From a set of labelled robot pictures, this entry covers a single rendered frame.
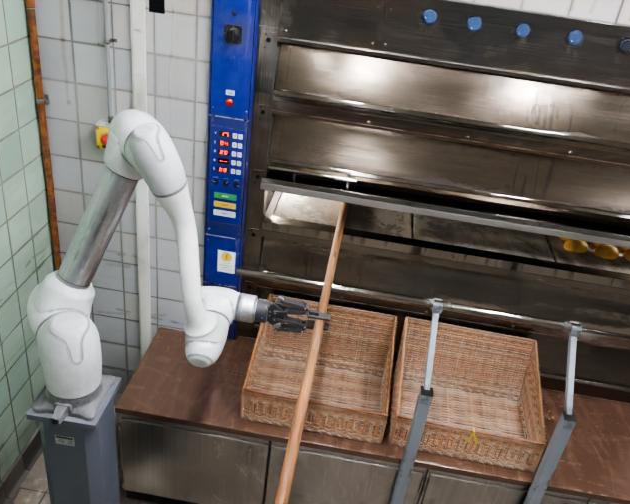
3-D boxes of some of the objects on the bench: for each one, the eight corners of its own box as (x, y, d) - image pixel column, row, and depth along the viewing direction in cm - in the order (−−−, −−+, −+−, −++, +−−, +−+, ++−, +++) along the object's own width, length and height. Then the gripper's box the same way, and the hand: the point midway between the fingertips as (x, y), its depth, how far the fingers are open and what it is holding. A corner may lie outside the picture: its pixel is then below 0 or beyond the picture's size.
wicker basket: (392, 364, 285) (404, 314, 271) (520, 388, 281) (538, 338, 267) (386, 446, 244) (400, 392, 230) (536, 475, 240) (559, 422, 226)
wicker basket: (263, 342, 288) (267, 291, 274) (387, 364, 285) (399, 314, 271) (237, 419, 246) (241, 364, 232) (382, 447, 243) (396, 392, 229)
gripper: (260, 282, 205) (333, 295, 204) (257, 322, 213) (327, 335, 212) (255, 295, 198) (331, 308, 197) (252, 336, 207) (324, 349, 205)
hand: (318, 320), depth 205 cm, fingers closed on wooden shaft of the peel, 3 cm apart
